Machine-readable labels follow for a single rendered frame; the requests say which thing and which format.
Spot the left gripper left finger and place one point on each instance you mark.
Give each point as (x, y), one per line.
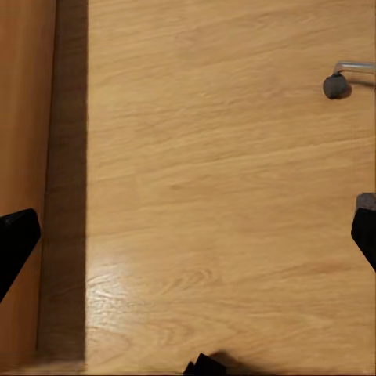
(19, 233)

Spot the swivel chair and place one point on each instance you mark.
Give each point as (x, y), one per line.
(336, 85)

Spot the bed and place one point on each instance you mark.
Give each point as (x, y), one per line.
(26, 50)

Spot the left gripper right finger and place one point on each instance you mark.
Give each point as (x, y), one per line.
(363, 232)

